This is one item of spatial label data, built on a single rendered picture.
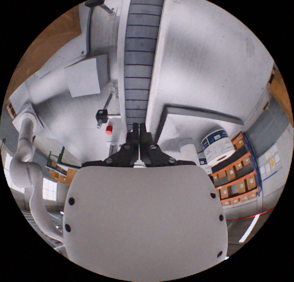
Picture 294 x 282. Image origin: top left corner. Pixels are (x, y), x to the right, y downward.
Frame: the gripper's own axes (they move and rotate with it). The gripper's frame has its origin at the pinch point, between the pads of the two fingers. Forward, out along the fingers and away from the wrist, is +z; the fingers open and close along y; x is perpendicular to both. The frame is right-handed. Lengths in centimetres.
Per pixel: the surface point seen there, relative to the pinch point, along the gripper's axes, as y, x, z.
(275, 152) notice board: 431, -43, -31
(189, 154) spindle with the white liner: 25.9, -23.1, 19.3
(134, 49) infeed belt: -1.8, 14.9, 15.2
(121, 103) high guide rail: -3.6, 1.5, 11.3
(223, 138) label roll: 46, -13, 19
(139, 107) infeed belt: 0.7, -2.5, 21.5
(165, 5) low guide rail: 3.2, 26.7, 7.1
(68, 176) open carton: -143, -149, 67
